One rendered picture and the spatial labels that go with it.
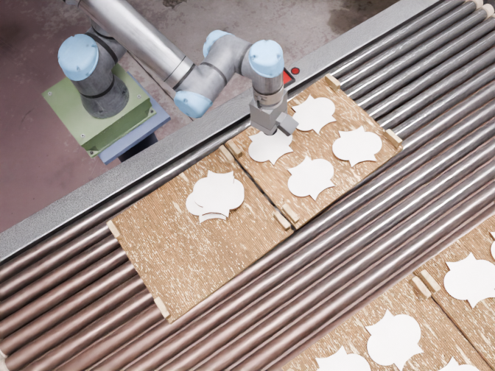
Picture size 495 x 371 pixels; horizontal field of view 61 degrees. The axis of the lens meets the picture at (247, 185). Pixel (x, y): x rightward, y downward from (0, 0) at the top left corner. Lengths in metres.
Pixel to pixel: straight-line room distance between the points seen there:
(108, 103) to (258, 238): 0.63
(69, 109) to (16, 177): 1.28
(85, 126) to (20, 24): 2.10
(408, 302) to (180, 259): 0.61
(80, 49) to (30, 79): 1.82
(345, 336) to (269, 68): 0.67
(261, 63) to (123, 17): 0.29
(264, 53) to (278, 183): 0.43
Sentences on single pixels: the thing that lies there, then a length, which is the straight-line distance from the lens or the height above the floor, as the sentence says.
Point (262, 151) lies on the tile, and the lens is 1.26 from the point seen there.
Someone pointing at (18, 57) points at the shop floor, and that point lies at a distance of 3.27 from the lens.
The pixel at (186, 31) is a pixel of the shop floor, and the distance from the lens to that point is 2.97.
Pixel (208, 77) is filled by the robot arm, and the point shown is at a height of 1.32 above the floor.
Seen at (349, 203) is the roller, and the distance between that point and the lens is 1.23.
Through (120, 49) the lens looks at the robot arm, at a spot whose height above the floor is 1.13.
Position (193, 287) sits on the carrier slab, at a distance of 1.16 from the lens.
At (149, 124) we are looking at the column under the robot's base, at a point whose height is 0.87.
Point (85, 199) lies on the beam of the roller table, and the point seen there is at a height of 0.91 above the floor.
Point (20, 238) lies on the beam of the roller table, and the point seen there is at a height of 0.92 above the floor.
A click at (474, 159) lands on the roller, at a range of 1.40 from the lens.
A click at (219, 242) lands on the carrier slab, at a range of 1.17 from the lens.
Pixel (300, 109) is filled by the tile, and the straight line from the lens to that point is 1.34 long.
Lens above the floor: 2.05
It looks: 65 degrees down
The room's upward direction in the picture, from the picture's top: 10 degrees counter-clockwise
